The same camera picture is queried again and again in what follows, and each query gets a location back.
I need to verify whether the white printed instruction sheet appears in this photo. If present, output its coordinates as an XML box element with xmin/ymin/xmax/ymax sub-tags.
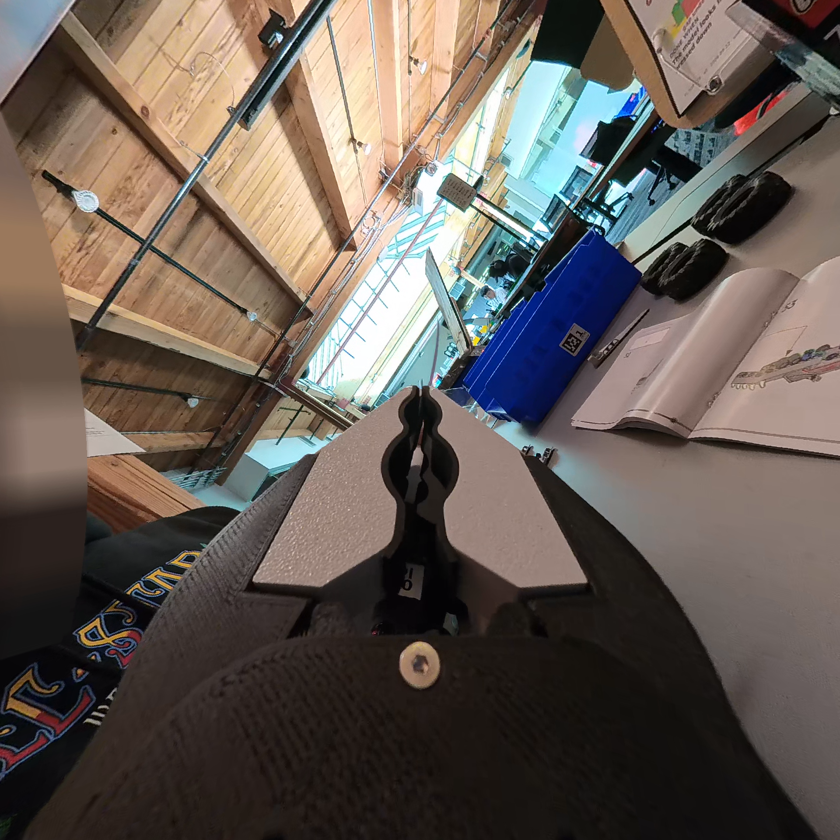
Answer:
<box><xmin>626</xmin><ymin>0</ymin><xmax>765</xmax><ymax>99</ymax></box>

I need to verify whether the grey flat strip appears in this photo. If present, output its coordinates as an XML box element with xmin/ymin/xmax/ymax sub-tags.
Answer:
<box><xmin>587</xmin><ymin>308</ymin><xmax>652</xmax><ymax>368</ymax></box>

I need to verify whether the studio light panel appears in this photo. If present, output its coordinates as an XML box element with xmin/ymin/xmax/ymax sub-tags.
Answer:
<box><xmin>436</xmin><ymin>174</ymin><xmax>484</xmax><ymax>212</ymax></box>

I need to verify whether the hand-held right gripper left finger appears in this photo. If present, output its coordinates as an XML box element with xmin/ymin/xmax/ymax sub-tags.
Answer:
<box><xmin>252</xmin><ymin>386</ymin><xmax>421</xmax><ymax>601</ymax></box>

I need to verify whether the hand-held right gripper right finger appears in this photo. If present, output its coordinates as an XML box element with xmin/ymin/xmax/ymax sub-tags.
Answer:
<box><xmin>423</xmin><ymin>386</ymin><xmax>589</xmax><ymax>618</ymax></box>

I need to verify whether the brown rounded board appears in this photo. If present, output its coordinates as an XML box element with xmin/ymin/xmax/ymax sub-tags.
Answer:
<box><xmin>581</xmin><ymin>13</ymin><xmax>641</xmax><ymax>93</ymax></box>

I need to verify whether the grey desk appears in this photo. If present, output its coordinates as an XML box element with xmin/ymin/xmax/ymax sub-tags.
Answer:
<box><xmin>433</xmin><ymin>85</ymin><xmax>840</xmax><ymax>840</ymax></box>

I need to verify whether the blue plastic bin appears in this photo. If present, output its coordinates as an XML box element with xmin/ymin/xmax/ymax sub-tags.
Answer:
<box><xmin>462</xmin><ymin>315</ymin><xmax>526</xmax><ymax>417</ymax></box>
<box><xmin>489</xmin><ymin>226</ymin><xmax>642</xmax><ymax>425</ymax></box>

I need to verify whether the grey upright panel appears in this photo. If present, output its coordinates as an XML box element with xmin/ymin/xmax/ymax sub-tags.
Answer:
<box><xmin>425</xmin><ymin>249</ymin><xmax>475</xmax><ymax>358</ymax></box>

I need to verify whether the red black box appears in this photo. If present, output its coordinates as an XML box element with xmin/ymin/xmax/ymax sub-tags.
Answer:
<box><xmin>714</xmin><ymin>0</ymin><xmax>840</xmax><ymax>137</ymax></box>

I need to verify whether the open instruction booklet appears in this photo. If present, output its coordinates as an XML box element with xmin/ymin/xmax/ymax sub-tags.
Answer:
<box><xmin>571</xmin><ymin>256</ymin><xmax>840</xmax><ymax>458</ymax></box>

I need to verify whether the wooden display board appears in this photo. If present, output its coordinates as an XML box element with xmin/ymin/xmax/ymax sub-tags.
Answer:
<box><xmin>600</xmin><ymin>0</ymin><xmax>791</xmax><ymax>130</ymax></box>

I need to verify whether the black monitor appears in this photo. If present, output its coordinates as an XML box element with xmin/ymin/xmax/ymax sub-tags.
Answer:
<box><xmin>535</xmin><ymin>0</ymin><xmax>605</xmax><ymax>70</ymax></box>

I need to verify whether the black toy tire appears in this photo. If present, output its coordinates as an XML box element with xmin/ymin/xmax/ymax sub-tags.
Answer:
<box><xmin>640</xmin><ymin>243</ymin><xmax>690</xmax><ymax>298</ymax></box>
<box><xmin>692</xmin><ymin>176</ymin><xmax>749</xmax><ymax>238</ymax></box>
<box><xmin>722</xmin><ymin>172</ymin><xmax>795</xmax><ymax>245</ymax></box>
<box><xmin>666</xmin><ymin>238</ymin><xmax>728</xmax><ymax>301</ymax></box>

